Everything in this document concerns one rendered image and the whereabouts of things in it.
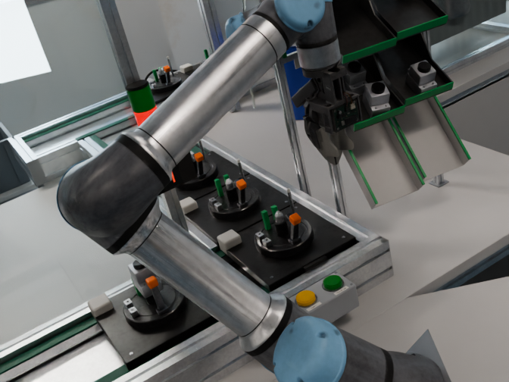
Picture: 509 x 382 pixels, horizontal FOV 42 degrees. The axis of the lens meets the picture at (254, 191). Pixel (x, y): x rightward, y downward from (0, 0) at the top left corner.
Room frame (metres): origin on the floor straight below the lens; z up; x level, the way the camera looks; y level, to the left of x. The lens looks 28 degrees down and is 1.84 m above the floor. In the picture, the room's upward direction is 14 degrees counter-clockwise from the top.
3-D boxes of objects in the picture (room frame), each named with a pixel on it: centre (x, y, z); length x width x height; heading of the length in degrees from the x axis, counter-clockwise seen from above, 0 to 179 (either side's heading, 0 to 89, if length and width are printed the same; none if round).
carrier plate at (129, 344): (1.20, 0.27, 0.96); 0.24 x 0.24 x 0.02; 24
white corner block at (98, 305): (1.25, 0.40, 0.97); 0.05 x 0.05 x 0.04; 24
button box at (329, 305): (1.11, -0.05, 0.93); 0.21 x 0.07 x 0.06; 114
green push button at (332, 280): (1.14, -0.11, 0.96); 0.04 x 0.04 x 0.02
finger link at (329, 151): (1.15, -0.16, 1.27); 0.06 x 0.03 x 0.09; 24
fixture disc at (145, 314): (1.20, 0.27, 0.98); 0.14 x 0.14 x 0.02
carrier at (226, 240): (1.34, -0.04, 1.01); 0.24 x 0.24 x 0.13; 24
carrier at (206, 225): (1.56, 0.06, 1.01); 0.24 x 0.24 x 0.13; 24
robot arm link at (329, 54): (1.16, -0.18, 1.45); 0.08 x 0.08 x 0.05
